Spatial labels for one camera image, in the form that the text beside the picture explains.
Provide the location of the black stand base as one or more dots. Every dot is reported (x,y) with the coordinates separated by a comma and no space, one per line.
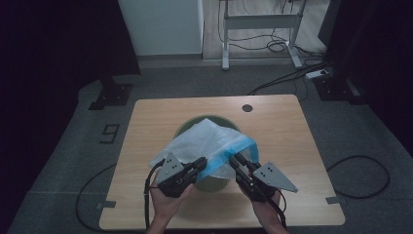
(112,94)
(337,89)

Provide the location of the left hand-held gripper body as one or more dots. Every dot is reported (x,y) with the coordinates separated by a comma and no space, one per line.
(170,174)

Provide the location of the white translucent plastic bag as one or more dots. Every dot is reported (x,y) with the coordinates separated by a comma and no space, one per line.
(207,143)

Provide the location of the dark round table grommet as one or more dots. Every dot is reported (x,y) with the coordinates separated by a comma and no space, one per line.
(247,108)

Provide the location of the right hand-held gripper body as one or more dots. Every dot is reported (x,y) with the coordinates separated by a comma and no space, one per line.
(269,178)

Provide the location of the grey tape strip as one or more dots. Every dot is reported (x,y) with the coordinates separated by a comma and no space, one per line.
(106,204)
(332,200)

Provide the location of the white power strip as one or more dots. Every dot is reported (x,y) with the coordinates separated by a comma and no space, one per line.
(315,74)

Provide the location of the dark curtain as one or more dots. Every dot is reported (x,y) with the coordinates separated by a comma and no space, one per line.
(48,48)
(380,48)

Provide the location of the green plastic trash bin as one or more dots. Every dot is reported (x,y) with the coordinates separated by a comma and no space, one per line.
(212,185)

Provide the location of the white cabinet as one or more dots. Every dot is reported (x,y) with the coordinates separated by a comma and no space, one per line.
(162,26)

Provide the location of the white metal desk frame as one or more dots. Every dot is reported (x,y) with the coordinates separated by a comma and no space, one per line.
(259,21)

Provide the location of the person's right hand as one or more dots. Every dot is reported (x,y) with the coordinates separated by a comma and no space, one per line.
(266,209)

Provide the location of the person's left hand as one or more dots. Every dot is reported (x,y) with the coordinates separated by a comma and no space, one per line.
(168,206)

